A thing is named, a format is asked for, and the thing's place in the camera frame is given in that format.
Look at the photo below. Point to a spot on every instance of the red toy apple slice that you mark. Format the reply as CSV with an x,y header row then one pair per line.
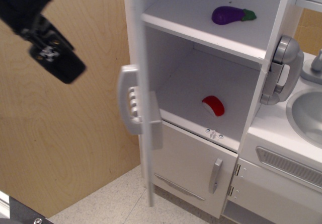
x,y
213,105

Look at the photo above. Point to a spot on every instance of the grey oven vent panel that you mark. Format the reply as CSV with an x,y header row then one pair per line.
x,y
289,166

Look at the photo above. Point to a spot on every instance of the white lower freezer door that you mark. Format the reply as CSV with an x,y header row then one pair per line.
x,y
183,168

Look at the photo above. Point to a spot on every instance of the grey fridge door handle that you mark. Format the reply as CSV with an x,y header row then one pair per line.
x,y
127,99

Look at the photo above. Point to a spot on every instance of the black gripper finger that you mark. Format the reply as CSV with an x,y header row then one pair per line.
x,y
60,62

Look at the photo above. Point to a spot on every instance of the grey freezer door handle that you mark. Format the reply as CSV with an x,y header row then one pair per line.
x,y
214,174

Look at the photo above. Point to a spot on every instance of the white toy fridge cabinet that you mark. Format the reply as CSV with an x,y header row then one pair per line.
x,y
189,57

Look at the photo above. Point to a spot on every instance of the white toy oven unit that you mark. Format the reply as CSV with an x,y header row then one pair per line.
x,y
262,194

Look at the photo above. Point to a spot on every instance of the white fridge door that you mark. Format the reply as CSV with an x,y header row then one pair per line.
x,y
138,57

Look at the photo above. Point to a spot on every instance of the white door latch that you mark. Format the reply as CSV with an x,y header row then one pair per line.
x,y
213,134

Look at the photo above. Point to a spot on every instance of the purple toy eggplant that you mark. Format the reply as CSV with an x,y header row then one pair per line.
x,y
225,15

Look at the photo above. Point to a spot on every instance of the grey box on door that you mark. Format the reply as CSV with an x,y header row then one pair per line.
x,y
156,123

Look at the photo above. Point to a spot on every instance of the grey toy faucet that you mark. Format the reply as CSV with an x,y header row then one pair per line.
x,y
311,70

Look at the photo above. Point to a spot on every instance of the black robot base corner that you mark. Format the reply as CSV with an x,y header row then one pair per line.
x,y
13,211

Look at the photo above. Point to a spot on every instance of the grey toy sink basin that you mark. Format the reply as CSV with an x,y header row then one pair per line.
x,y
303,112

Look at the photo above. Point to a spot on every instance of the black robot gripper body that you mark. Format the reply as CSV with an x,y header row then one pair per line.
x,y
25,18

